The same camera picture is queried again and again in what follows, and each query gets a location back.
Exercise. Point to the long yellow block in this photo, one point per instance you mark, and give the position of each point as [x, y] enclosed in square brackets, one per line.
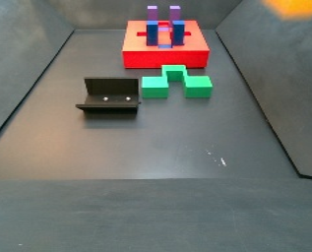
[291, 9]

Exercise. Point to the red board base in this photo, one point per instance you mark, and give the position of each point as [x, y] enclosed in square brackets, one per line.
[142, 56]

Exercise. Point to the green stepped block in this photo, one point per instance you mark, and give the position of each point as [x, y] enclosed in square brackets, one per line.
[155, 86]

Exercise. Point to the dark blue U block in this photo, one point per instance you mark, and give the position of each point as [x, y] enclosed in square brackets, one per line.
[179, 32]

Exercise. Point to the purple U block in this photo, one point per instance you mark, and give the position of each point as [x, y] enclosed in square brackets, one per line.
[175, 16]

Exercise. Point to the black angle bracket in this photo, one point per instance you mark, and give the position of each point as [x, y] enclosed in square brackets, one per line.
[111, 94]

